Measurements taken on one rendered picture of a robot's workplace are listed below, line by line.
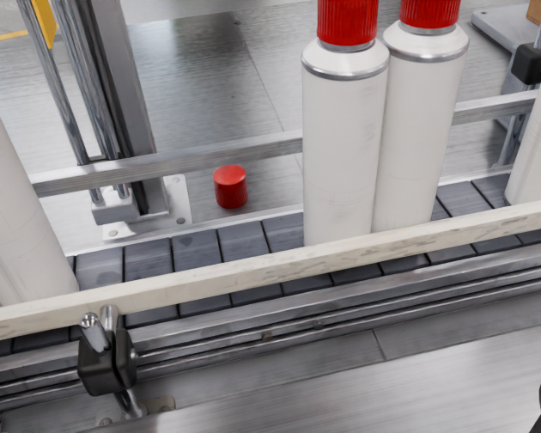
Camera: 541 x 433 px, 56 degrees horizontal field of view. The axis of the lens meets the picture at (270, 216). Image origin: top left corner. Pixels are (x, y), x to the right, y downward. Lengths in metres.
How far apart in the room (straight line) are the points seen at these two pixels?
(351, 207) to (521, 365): 0.15
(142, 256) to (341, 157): 0.19
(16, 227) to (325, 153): 0.19
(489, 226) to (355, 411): 0.17
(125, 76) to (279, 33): 0.48
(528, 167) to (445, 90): 0.13
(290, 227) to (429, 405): 0.18
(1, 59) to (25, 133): 0.25
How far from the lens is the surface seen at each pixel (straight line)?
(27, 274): 0.36
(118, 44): 0.43
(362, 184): 0.34
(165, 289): 0.35
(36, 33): 0.38
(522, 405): 0.36
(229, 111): 0.68
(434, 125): 0.35
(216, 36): 0.90
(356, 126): 0.31
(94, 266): 0.43
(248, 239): 0.42
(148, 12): 1.03
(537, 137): 0.43
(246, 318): 0.37
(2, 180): 0.32
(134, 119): 0.46
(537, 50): 0.52
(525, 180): 0.45
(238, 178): 0.51
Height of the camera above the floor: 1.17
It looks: 42 degrees down
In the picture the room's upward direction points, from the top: 4 degrees counter-clockwise
